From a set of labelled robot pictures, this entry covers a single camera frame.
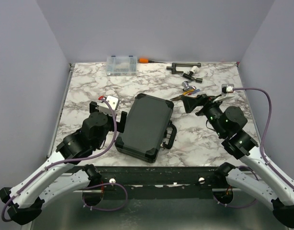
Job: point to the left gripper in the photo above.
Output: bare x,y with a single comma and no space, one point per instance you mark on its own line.
123,115

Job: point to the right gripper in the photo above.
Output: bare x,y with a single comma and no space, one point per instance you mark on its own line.
191,102

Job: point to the black foam-lined poker case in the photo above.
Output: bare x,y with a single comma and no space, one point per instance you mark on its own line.
146,128

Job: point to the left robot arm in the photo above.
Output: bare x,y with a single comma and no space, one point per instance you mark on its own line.
26,201

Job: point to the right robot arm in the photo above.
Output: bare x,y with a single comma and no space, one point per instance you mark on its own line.
276,189

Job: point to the chrome metal fitting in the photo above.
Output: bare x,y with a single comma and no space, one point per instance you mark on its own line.
187,87

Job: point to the black white cylinder tool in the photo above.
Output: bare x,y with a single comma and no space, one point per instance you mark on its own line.
190,75

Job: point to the black metal clamp tool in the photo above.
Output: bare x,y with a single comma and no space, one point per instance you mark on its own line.
175,65

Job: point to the clear plastic organizer box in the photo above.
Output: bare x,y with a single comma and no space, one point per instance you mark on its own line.
121,66

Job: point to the yellow handled needle-nose pliers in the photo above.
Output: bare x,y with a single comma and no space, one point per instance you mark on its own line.
179,97

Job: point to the orange handled screwdriver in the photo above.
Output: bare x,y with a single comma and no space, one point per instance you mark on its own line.
145,61

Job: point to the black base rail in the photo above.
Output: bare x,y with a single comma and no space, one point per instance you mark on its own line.
130,182

